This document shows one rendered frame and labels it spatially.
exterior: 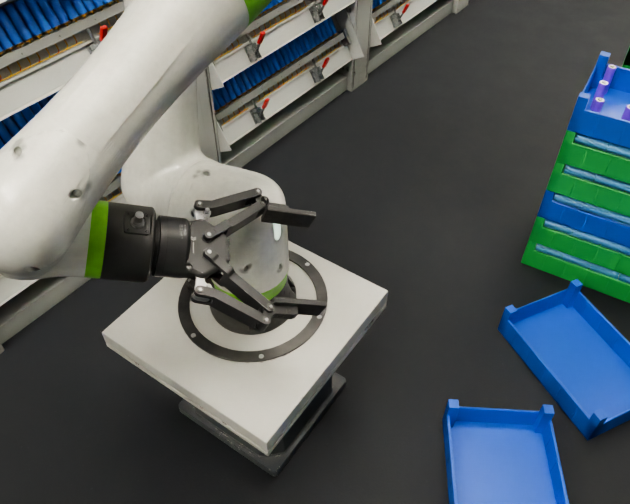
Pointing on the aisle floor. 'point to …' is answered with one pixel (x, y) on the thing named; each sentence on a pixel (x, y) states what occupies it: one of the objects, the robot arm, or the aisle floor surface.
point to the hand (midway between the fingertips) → (309, 261)
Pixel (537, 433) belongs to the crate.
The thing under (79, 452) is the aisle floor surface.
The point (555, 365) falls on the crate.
